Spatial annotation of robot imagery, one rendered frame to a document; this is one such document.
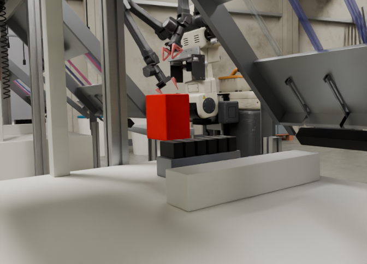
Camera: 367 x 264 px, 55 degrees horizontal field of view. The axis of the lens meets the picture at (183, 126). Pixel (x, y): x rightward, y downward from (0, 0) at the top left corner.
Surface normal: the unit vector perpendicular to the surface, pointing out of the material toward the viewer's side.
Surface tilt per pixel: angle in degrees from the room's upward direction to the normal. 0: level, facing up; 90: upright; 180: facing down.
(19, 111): 90
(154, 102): 90
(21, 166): 90
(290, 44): 90
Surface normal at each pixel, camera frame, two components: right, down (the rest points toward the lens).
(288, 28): 0.40, 0.05
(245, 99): -0.84, 0.06
